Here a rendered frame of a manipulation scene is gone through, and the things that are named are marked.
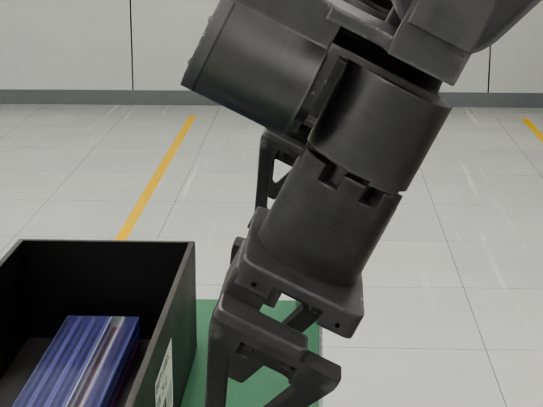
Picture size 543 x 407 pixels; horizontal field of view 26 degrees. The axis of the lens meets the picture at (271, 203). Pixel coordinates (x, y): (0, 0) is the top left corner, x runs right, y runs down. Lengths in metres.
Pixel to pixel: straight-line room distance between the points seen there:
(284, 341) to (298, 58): 0.13
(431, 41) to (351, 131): 0.06
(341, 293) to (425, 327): 3.36
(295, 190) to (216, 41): 0.08
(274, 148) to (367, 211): 0.39
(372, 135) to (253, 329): 0.11
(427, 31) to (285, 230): 0.12
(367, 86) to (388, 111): 0.02
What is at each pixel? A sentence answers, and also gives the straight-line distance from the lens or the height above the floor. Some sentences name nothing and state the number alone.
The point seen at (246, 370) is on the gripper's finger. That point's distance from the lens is 0.69.
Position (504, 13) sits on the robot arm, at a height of 1.33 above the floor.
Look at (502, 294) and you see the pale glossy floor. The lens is 4.30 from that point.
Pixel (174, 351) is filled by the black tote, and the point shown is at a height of 1.02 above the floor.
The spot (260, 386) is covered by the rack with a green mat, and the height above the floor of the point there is 0.95.
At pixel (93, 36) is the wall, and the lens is 8.09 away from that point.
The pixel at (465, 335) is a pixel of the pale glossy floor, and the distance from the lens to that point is 3.89.
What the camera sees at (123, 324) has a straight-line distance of 1.12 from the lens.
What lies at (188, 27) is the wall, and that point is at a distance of 7.98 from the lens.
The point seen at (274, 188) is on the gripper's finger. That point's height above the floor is 1.12.
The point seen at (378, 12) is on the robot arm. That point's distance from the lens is 0.99.
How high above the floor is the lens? 1.38
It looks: 15 degrees down
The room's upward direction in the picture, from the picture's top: straight up
